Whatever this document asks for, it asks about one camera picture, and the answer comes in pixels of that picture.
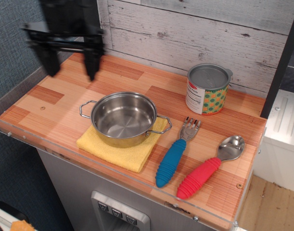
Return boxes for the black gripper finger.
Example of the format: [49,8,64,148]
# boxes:
[35,46,60,77]
[84,49,103,81]

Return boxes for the silver steel pan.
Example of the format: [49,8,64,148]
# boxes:
[79,91,172,148]

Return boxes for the silver dispenser button panel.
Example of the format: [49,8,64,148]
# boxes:
[91,191,151,231]

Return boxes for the red handled metal spoon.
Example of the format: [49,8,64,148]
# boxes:
[177,135,245,200]

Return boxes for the blue handled metal fork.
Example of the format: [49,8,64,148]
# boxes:
[155,117,201,188]

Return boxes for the white cabinet at right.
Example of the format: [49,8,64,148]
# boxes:
[253,90,294,191]

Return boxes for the dark grey right post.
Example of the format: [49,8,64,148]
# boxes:
[260,21,294,119]

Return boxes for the grey toy kitchen cabinet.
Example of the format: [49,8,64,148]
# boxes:
[38,149,232,231]

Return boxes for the toy food can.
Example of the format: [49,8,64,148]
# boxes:
[185,64,233,115]

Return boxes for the orange object bottom left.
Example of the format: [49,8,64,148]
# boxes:
[10,220,35,231]

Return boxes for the yellow folded cloth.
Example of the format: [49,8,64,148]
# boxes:
[77,126,161,173]

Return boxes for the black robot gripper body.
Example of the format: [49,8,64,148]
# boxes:
[23,0,104,52]

